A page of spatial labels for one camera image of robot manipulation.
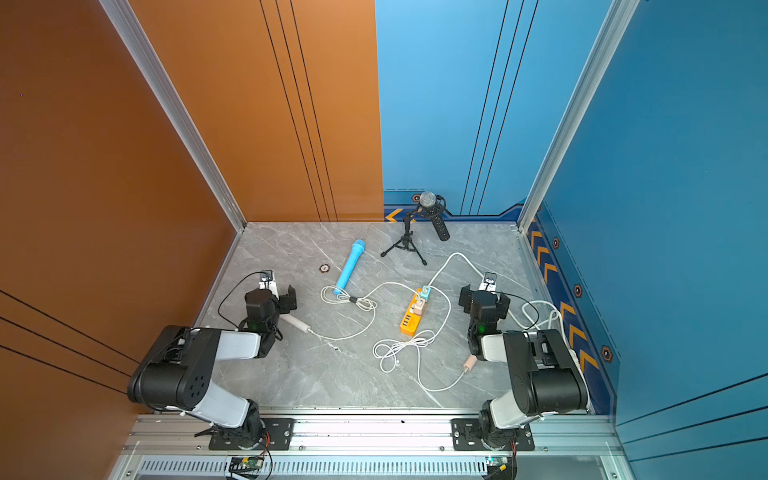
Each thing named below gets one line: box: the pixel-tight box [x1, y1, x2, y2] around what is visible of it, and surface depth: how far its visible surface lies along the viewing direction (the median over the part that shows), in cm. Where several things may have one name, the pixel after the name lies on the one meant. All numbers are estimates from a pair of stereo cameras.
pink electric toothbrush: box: [462, 354, 478, 375], surface depth 85 cm
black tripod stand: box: [380, 215, 428, 266], surface depth 107 cm
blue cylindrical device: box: [333, 239, 367, 295], surface depth 107 cm
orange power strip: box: [400, 288, 423, 337], surface depth 92 cm
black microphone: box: [420, 191, 450, 241], surface depth 96 cm
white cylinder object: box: [280, 314, 312, 334], surface depth 93 cm
